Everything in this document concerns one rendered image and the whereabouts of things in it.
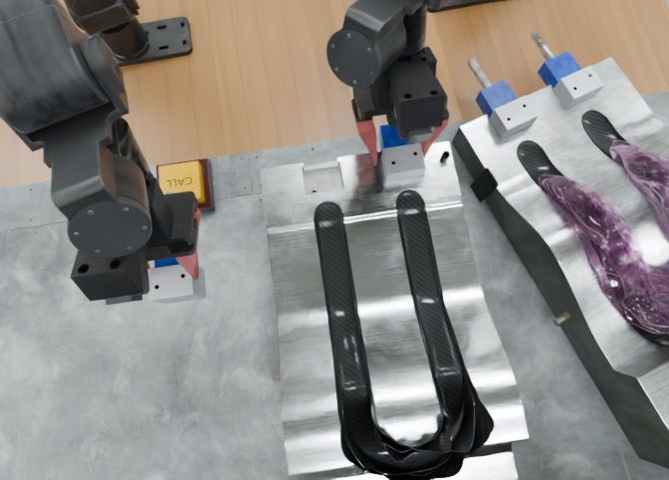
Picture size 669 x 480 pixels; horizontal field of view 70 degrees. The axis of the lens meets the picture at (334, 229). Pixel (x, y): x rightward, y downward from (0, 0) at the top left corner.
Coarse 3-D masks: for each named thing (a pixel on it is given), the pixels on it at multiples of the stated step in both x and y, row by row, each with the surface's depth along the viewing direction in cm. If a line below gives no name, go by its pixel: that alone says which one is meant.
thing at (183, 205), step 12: (180, 192) 50; (192, 192) 49; (180, 204) 48; (192, 204) 48; (180, 216) 47; (192, 216) 47; (180, 228) 46; (192, 228) 47; (180, 240) 46; (192, 240) 46
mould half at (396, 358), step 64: (320, 192) 63; (384, 192) 63; (448, 192) 62; (384, 256) 61; (448, 256) 61; (320, 320) 59; (384, 320) 58; (320, 384) 54; (384, 384) 53; (512, 384) 52; (320, 448) 51
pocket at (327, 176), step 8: (304, 168) 65; (312, 168) 65; (320, 168) 65; (328, 168) 66; (336, 168) 66; (304, 176) 66; (312, 176) 66; (320, 176) 66; (328, 176) 66; (336, 176) 66; (304, 184) 65; (312, 184) 66; (320, 184) 66; (328, 184) 66; (336, 184) 66; (312, 192) 66
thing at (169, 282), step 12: (168, 192) 57; (156, 264) 55; (168, 264) 55; (156, 276) 53; (168, 276) 53; (180, 276) 53; (156, 288) 53; (168, 288) 53; (180, 288) 53; (192, 288) 53; (204, 288) 58; (156, 300) 53; (168, 300) 55; (180, 300) 56
